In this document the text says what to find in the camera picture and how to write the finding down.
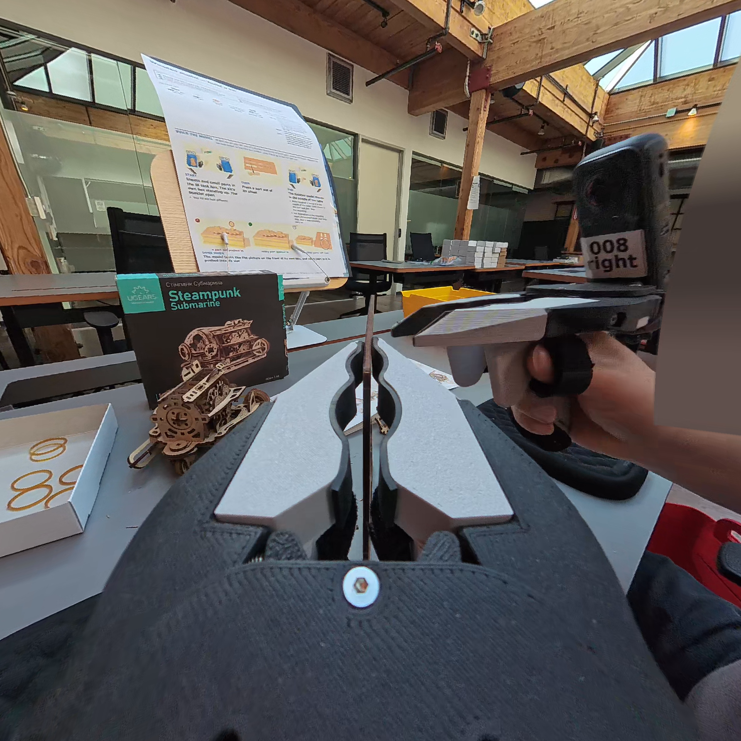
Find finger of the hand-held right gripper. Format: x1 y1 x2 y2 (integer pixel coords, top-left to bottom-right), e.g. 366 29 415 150
391 292 528 338
413 297 606 349

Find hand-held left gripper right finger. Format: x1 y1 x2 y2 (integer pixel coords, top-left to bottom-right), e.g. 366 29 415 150
372 338 516 561

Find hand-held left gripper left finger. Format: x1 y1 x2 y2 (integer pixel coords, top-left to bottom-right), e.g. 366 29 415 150
214 340 364 561

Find thin wooden parts sheet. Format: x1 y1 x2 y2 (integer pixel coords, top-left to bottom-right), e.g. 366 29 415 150
362 294 376 561

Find person's right forearm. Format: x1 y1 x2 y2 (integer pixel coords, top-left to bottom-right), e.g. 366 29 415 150
631 425 741 511

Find wooden model submarine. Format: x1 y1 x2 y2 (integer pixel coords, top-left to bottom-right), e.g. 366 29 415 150
129 365 272 477

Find person's right hand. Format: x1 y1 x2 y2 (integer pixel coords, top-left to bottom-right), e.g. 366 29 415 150
512 332 660 465

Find yellow plastic bin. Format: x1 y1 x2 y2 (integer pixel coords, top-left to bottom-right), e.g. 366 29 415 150
401 285 496 318

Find printed booklet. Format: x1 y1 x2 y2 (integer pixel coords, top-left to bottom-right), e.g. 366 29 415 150
406 357 459 389

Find long office desk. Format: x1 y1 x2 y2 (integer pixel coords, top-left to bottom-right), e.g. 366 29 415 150
349 259 529 293

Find stack of white boxes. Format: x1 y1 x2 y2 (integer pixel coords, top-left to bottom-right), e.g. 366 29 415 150
441 239 509 269

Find grey door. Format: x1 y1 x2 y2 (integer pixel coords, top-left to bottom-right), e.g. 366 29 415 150
358 137 405 265

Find black quilted pad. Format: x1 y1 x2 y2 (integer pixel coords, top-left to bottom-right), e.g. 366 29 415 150
477 399 649 501

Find black and teal kit box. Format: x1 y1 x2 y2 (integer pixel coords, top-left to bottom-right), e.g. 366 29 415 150
115 270 289 409

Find white cardboard tray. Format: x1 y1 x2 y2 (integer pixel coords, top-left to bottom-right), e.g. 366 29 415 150
0 402 119 558

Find red object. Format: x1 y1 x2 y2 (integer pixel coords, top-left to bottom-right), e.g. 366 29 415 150
645 502 741 609

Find printed instruction sheet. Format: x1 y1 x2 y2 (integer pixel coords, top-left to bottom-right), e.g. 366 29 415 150
140 54 351 279

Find group of tan rubber bands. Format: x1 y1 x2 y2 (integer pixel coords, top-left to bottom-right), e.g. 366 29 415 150
7 437 86 512

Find instruction sheet on stand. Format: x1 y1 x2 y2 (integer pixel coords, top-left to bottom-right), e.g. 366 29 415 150
149 101 352 352

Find wood-topped office desk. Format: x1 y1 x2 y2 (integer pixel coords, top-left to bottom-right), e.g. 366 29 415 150
0 272 124 371

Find person's dark trousers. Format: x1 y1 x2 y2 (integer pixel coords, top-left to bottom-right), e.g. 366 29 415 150
628 550 741 702

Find slim wooden post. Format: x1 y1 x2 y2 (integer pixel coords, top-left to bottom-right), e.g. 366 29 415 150
454 87 493 242

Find large wall vent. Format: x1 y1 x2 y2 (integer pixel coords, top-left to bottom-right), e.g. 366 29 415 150
326 52 354 104

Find thick wooden post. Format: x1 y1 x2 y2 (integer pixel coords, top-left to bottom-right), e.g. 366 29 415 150
0 127 80 367

